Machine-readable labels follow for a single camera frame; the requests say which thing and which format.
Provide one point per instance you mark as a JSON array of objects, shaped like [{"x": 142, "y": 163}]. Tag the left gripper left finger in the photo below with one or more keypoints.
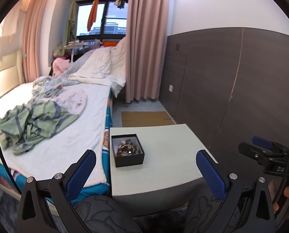
[{"x": 77, "y": 174}]

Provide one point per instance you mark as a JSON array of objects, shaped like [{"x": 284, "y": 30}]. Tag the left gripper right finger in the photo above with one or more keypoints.
[{"x": 215, "y": 177}]

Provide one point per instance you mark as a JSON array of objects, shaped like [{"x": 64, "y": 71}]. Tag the black jewelry box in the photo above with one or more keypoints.
[{"x": 122, "y": 159}]

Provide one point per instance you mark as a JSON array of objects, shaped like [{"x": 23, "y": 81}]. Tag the silver bangle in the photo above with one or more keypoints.
[{"x": 128, "y": 149}]

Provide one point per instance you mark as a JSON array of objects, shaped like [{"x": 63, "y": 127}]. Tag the white bedside table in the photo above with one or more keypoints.
[{"x": 168, "y": 177}]

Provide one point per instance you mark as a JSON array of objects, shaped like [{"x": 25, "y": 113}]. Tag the green striped blanket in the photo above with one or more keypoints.
[{"x": 28, "y": 124}]

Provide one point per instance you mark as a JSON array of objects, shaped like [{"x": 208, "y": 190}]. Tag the white printed shirt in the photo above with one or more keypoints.
[{"x": 74, "y": 101}]

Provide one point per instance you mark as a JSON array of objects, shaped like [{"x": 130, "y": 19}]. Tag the flattened cardboard sheet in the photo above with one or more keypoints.
[{"x": 145, "y": 118}]

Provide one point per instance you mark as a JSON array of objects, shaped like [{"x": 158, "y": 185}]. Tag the pink plush toy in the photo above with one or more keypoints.
[{"x": 60, "y": 65}]

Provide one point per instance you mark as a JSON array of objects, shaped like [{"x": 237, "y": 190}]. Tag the white duvet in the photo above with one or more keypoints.
[{"x": 105, "y": 66}]

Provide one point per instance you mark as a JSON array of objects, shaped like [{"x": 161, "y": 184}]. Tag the pink curtain left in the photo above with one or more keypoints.
[{"x": 31, "y": 39}]

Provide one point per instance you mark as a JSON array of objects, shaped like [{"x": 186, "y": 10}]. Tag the pink curtain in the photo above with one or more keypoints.
[
  {"x": 31, "y": 39},
  {"x": 145, "y": 48}
]

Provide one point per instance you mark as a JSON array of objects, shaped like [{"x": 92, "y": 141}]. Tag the small folding bed table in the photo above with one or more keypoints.
[{"x": 74, "y": 47}]

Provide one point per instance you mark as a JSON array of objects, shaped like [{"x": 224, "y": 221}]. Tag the green curtain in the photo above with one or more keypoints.
[{"x": 70, "y": 28}]

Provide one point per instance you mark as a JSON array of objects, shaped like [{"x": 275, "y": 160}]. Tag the window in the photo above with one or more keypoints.
[{"x": 111, "y": 20}]

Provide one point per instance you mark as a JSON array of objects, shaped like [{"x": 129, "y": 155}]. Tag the orange hanging cloth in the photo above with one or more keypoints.
[{"x": 92, "y": 15}]

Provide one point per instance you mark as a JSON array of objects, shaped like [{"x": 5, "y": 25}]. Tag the pink curtain right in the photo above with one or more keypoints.
[{"x": 145, "y": 48}]

